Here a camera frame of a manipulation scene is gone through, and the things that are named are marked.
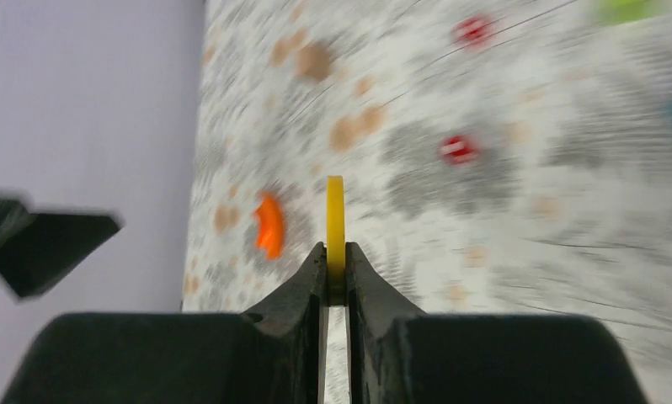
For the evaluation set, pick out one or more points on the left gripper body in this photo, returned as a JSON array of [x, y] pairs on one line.
[[38, 249]]

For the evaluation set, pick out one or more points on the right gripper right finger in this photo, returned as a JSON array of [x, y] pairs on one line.
[[400, 354]]

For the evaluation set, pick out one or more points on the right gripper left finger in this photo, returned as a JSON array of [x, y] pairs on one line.
[[273, 352]]

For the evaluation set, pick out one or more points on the yellow round button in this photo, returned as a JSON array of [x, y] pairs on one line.
[[335, 234]]

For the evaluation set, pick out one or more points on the orange curved block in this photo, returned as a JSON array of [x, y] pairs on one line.
[[271, 226]]

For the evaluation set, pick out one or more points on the red die lower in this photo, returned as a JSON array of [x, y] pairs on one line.
[[459, 149]]

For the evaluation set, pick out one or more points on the red die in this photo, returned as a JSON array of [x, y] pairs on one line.
[[473, 31], [459, 149]]

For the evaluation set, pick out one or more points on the floral table cloth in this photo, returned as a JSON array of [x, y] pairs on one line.
[[567, 208]]

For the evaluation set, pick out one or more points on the red die upper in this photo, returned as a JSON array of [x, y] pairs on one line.
[[473, 31]]

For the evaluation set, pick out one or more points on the green cube block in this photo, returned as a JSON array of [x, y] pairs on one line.
[[614, 12]]

